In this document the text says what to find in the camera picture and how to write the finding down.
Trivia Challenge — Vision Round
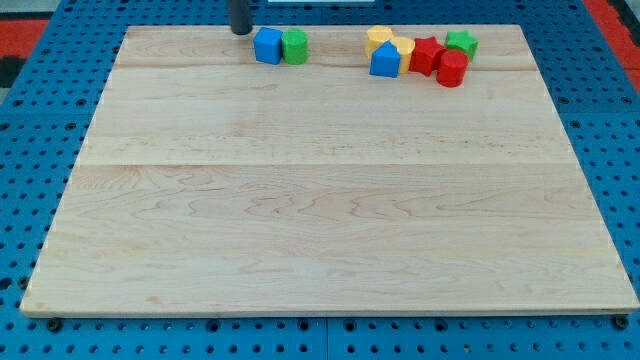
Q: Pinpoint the yellow hexagon block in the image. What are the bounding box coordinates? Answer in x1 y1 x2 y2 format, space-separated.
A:
365 25 394 59

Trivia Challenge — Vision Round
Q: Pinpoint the light wooden board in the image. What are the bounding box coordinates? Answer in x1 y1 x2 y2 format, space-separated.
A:
21 25 639 318

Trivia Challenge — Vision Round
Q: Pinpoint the blue house-shaped block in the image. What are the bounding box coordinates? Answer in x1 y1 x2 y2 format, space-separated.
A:
369 41 401 78

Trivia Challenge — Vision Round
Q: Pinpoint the green cylinder block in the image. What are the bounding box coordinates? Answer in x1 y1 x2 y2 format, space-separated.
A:
281 28 308 65

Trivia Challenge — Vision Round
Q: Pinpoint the blue cube block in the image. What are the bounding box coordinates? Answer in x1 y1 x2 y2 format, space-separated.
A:
253 27 283 65

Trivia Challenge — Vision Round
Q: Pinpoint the yellow round block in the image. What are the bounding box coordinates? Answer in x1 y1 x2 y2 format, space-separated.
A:
391 36 415 74

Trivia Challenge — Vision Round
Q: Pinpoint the red star block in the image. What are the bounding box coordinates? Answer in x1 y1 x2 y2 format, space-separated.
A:
409 36 445 77

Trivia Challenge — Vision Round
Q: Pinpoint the red cylinder block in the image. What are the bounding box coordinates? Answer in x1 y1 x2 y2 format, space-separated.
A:
436 50 469 87

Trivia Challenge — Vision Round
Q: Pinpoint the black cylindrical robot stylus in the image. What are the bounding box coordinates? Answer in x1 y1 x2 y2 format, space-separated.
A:
226 0 253 36

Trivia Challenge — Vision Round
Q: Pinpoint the green star block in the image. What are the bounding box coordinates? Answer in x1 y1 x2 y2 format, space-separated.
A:
444 30 479 61

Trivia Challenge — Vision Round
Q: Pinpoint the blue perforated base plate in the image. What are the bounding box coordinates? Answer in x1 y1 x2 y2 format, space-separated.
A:
1 1 639 359

